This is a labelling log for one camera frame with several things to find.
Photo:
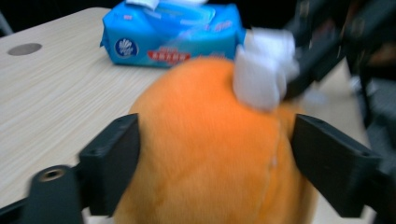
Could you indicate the orange plush toy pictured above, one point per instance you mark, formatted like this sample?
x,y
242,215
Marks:
x,y
205,149

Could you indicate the grey round table grommet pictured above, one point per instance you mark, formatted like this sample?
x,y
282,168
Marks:
x,y
25,49

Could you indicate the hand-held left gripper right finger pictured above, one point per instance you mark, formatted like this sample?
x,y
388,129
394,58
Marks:
x,y
330,161

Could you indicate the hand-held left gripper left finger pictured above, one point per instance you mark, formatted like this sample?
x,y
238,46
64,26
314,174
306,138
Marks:
x,y
112,161

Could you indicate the blue wet wipes pack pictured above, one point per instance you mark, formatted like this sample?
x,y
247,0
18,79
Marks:
x,y
174,34

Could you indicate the white wet wipe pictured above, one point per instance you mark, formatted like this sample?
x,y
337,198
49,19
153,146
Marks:
x,y
264,68

